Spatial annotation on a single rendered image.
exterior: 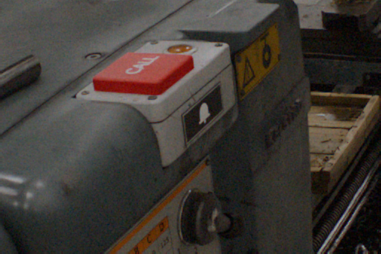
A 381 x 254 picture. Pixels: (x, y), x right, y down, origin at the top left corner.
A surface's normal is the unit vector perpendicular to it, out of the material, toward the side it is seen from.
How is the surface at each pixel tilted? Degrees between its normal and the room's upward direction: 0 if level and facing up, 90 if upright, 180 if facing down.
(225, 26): 0
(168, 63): 0
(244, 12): 0
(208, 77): 90
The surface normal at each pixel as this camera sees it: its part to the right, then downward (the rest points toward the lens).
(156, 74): -0.11, -0.93
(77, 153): 0.31, -0.80
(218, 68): 0.90, 0.06
